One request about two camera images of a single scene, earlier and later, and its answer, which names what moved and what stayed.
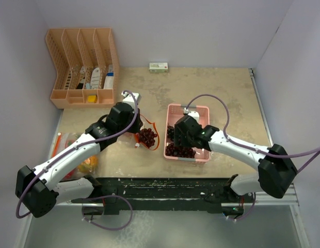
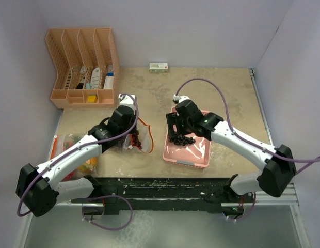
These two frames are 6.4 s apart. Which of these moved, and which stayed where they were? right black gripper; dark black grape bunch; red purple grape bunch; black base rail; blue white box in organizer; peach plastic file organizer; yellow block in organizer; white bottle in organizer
Moved: dark black grape bunch; red purple grape bunch
Stayed: white bottle in organizer; right black gripper; peach plastic file organizer; black base rail; blue white box in organizer; yellow block in organizer
